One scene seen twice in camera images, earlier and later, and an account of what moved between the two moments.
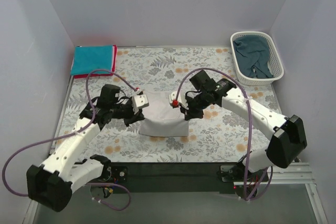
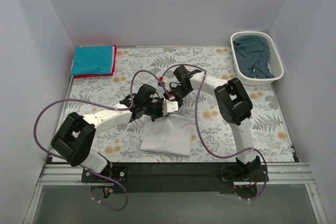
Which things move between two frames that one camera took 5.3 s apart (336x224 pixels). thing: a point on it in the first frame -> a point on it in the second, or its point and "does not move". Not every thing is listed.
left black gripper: x=134 y=118 -> x=158 y=108
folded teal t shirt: x=87 y=59 does not move
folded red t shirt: x=114 y=54 does not move
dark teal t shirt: x=253 y=53 does not move
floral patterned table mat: x=139 y=114 does not move
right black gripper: x=189 y=111 -> x=173 y=95
